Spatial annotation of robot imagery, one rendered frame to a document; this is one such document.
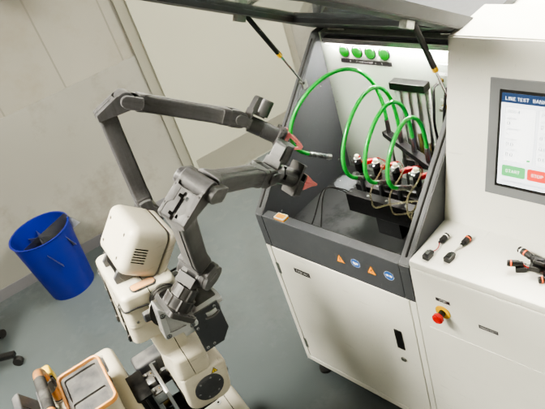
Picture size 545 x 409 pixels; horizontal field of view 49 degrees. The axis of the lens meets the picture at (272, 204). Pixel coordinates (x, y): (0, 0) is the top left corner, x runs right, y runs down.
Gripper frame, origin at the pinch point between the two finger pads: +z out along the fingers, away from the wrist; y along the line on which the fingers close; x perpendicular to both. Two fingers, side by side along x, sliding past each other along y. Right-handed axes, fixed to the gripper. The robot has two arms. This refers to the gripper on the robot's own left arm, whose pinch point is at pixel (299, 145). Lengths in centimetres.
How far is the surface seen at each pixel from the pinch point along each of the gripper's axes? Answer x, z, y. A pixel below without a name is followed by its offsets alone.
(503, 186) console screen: -22, 50, -41
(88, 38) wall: 29, -106, 185
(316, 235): 25.0, 18.0, -9.4
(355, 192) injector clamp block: 7.9, 27.5, 2.7
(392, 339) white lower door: 48, 60, -19
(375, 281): 27, 39, -24
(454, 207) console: -8, 48, -29
